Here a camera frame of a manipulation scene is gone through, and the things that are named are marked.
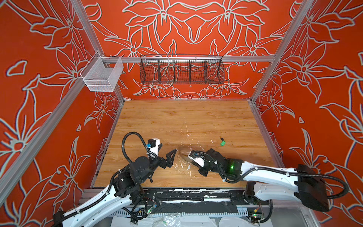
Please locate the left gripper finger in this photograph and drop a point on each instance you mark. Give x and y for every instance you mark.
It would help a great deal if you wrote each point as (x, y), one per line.
(157, 149)
(170, 157)

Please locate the black wire wall basket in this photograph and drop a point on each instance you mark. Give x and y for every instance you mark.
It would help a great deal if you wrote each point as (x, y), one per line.
(181, 69)

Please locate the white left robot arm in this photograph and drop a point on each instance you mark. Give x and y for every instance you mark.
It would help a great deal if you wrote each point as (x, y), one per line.
(124, 189)

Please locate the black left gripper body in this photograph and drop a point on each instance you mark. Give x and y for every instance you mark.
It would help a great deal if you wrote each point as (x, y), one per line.
(152, 165)

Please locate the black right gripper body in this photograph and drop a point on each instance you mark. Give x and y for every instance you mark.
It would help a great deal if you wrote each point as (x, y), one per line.
(208, 166)

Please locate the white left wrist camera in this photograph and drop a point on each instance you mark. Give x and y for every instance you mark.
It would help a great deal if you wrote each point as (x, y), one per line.
(153, 146)

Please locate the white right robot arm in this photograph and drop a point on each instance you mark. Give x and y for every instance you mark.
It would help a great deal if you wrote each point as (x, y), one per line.
(266, 183)

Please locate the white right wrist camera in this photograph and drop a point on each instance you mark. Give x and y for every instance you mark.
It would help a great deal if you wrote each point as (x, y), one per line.
(197, 157)

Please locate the white wire wall basket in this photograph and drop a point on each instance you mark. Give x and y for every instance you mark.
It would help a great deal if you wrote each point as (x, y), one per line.
(101, 74)

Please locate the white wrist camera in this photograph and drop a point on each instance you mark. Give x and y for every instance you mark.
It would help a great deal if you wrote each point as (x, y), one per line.
(153, 146)
(197, 157)

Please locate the green key tag with key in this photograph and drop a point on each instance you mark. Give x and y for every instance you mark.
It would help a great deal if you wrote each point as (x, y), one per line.
(223, 142)

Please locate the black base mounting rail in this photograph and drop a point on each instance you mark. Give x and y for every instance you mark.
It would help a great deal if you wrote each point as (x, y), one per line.
(203, 201)

